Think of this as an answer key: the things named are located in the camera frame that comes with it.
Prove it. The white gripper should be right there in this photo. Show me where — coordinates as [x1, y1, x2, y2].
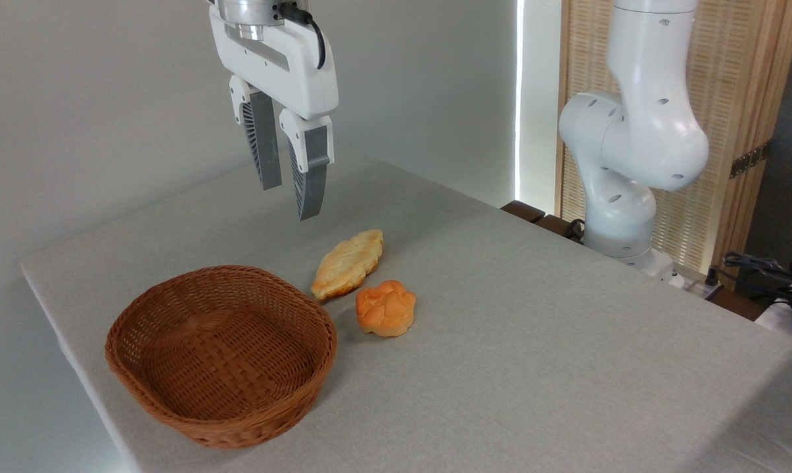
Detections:
[208, 5, 340, 221]

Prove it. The round orange bread bun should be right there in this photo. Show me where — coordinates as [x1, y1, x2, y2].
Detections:
[355, 280, 417, 338]

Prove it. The long pale bread loaf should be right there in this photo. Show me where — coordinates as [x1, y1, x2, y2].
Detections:
[310, 229, 384, 302]

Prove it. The brown wicker basket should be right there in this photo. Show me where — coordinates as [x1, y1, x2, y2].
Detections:
[105, 265, 338, 449]

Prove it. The dark brown wooden table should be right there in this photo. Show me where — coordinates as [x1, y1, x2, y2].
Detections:
[500, 200, 584, 245]

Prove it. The grey tablecloth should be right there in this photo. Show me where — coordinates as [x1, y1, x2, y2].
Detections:
[20, 154, 792, 473]

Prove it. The white power strip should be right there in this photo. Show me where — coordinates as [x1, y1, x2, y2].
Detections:
[662, 266, 723, 300]

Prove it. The metal screen hinge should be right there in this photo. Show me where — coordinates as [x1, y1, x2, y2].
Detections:
[729, 140, 772, 179]

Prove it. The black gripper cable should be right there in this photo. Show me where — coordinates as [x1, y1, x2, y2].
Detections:
[277, 2, 327, 70]

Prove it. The black cable bundle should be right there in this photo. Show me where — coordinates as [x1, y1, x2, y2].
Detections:
[722, 252, 792, 303]

